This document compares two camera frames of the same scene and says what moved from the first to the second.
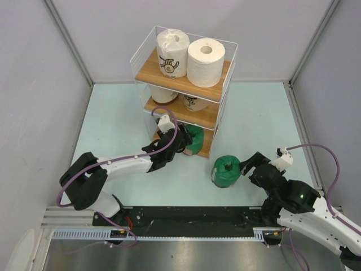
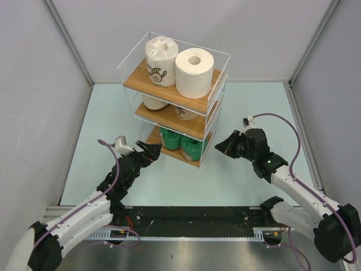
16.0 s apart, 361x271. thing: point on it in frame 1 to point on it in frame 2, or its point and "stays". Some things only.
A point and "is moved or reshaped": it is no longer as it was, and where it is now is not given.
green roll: (198, 138) is moved or reshaped
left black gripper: (186, 135) to (151, 154)
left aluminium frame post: (69, 37) stays
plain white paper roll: (205, 62) to (193, 68)
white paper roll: (172, 47) to (162, 53)
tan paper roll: (194, 104) to (185, 114)
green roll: (225, 171) to (191, 149)
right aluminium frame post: (313, 41) stays
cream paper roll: (162, 95) to (152, 103)
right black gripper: (257, 158) to (227, 147)
